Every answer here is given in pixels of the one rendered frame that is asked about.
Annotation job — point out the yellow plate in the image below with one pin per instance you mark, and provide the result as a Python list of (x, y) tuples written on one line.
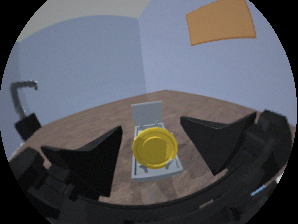
[(154, 147)]

